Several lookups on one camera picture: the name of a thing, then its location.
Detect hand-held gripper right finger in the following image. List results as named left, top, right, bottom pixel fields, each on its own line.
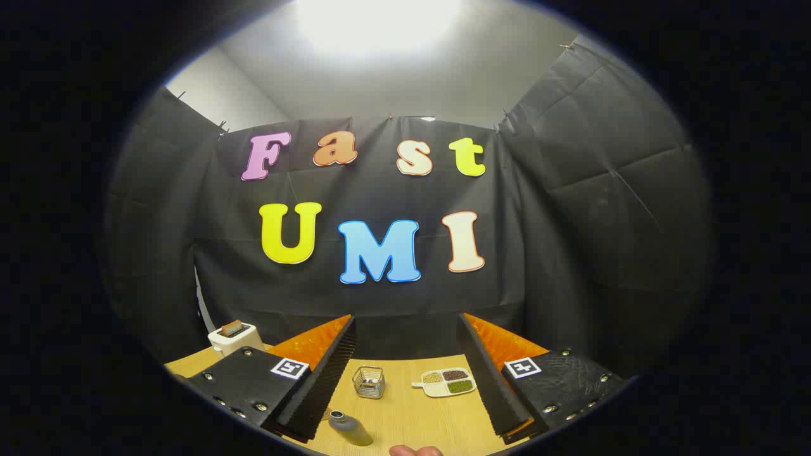
left=457, top=312, right=628, bottom=444

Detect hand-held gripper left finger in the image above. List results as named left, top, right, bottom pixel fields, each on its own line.
left=184, top=315, right=357, bottom=444

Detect silver bottle with green label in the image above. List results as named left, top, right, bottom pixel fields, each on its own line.
left=328, top=410, right=374, bottom=447

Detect white divided dish with beans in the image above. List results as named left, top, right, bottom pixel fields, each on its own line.
left=412, top=368, right=477, bottom=398

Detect wooden table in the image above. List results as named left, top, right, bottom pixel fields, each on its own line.
left=163, top=345, right=552, bottom=456

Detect white toaster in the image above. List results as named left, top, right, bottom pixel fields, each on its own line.
left=208, top=323, right=265, bottom=358

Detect metal wire basket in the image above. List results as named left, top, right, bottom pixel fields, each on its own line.
left=352, top=365, right=386, bottom=400

